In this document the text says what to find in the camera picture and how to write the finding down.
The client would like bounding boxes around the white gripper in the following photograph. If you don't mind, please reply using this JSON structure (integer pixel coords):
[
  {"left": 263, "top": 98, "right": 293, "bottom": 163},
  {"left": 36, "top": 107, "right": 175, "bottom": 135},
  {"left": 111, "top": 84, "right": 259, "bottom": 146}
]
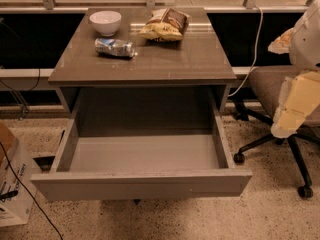
[{"left": 268, "top": 28, "right": 320, "bottom": 138}]

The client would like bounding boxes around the grey top drawer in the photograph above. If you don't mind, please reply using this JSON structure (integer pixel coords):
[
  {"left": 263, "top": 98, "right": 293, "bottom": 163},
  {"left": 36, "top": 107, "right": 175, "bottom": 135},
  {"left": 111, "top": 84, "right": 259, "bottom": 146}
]
[{"left": 30, "top": 87, "right": 253, "bottom": 203}]

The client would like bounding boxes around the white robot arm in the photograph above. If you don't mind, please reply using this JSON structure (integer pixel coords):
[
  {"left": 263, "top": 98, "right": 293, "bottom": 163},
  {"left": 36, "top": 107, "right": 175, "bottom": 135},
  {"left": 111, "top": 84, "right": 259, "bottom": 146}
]
[{"left": 268, "top": 0, "right": 320, "bottom": 138}]

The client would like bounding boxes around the grey drawer cabinet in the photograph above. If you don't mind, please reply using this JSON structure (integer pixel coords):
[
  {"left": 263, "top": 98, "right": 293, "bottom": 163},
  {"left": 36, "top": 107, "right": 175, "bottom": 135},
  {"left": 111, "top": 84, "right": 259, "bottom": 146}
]
[{"left": 48, "top": 7, "right": 236, "bottom": 108}]

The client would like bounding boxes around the grey office chair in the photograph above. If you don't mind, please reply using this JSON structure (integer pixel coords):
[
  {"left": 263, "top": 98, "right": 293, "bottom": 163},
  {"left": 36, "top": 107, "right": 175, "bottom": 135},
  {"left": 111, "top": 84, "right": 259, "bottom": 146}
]
[{"left": 233, "top": 65, "right": 320, "bottom": 198}]

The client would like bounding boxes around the yellow brown chip bag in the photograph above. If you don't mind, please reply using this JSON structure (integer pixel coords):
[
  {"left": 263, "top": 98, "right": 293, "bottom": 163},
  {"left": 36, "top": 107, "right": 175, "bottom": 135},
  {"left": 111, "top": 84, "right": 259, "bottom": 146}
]
[{"left": 139, "top": 8, "right": 189, "bottom": 42}]

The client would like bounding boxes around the white ceramic bowl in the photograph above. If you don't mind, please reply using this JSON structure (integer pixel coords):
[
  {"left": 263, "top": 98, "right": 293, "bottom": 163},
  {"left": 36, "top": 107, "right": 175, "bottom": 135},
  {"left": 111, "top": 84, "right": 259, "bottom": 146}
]
[{"left": 89, "top": 11, "right": 122, "bottom": 36}]

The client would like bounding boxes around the white cardboard box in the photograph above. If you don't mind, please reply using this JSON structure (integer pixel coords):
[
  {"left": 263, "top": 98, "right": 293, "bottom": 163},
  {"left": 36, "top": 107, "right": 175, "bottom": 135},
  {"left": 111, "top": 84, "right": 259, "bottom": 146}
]
[{"left": 0, "top": 123, "right": 41, "bottom": 227}]

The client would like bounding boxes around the white cable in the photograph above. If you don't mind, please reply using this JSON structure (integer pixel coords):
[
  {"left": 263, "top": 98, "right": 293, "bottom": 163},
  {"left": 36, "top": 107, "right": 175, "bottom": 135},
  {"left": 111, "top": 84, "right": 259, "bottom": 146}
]
[{"left": 227, "top": 4, "right": 264, "bottom": 98}]

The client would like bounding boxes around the black floor cable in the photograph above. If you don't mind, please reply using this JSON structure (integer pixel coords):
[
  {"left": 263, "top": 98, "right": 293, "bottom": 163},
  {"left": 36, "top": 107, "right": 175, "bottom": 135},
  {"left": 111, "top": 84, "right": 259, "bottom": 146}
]
[{"left": 0, "top": 140, "right": 64, "bottom": 240}]

